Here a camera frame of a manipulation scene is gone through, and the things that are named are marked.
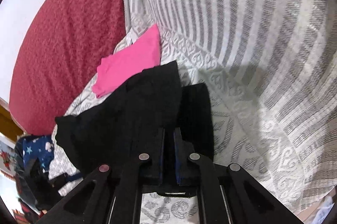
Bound black pants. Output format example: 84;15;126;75
55;62;214;175

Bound blue star patterned cloth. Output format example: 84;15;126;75
14;135;54;173

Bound folded pink garment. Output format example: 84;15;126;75
92;25;160;98

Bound red textured blanket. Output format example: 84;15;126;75
9;0;126;135

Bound wooden bed frame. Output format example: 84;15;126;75
0;98;23;142

